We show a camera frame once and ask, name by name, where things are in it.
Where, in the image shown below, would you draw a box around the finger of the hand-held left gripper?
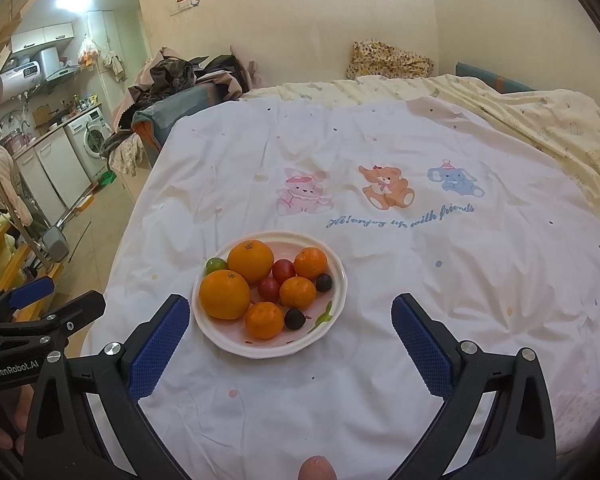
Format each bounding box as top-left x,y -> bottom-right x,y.
30,291 -> 107,346
0,277 -> 56,323

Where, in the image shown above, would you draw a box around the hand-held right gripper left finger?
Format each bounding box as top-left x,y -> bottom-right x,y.
27,294 -> 191,480

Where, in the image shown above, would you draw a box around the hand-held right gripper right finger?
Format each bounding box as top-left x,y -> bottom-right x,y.
387,292 -> 558,480

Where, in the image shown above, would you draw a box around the large orange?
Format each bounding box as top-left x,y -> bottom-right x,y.
199,269 -> 252,321
227,240 -> 275,285

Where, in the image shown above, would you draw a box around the small mandarin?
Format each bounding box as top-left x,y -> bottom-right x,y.
279,276 -> 317,309
244,301 -> 285,340
293,247 -> 328,281

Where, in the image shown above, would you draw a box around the pink strawberry-shaped ceramic plate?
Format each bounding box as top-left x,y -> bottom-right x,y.
192,230 -> 347,359

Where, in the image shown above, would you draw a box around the red tomato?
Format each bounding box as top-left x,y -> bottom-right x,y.
272,259 -> 297,283
257,276 -> 281,301

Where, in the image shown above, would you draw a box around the person's left hand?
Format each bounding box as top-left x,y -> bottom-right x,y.
0,384 -> 36,456

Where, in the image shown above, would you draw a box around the person's right hand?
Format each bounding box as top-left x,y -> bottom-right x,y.
298,455 -> 338,480

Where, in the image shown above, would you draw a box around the yellow wooden chair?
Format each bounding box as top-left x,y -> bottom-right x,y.
0,210 -> 46,301

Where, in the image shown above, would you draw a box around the grey dustpan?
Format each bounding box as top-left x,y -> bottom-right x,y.
42,225 -> 71,261

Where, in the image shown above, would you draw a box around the white kitchen cabinet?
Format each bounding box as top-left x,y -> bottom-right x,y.
15,135 -> 91,221

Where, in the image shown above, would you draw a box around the pink coat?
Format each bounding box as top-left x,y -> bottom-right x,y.
0,142 -> 33,226

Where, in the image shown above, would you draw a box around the white washing machine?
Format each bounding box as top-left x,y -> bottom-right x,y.
64,106 -> 112,181

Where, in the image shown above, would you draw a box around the pink patterned pillow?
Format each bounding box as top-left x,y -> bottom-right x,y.
552,389 -> 600,458

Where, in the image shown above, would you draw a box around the white water heater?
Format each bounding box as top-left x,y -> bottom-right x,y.
0,57 -> 43,106

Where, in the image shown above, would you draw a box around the white printed blanket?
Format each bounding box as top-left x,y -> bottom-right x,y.
82,95 -> 600,480

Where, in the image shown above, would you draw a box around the grey orange folded quilt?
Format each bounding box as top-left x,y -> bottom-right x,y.
131,82 -> 236,168

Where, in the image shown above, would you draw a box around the silver range hood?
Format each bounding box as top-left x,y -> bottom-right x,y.
32,46 -> 81,83

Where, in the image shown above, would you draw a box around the hanging beige cloth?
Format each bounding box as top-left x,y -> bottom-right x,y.
104,51 -> 127,82

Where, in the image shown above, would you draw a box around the hanging plastic bag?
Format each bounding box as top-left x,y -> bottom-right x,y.
77,35 -> 101,68

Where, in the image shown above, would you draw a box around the pile of clothes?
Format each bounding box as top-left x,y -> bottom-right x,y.
100,45 -> 261,176

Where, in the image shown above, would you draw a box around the teal cushion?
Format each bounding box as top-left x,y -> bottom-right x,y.
455,61 -> 536,93

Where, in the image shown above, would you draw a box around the floral pillow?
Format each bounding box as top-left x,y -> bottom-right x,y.
346,39 -> 436,81

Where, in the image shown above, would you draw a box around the white wall cabinets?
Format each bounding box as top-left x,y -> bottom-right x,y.
10,22 -> 76,53

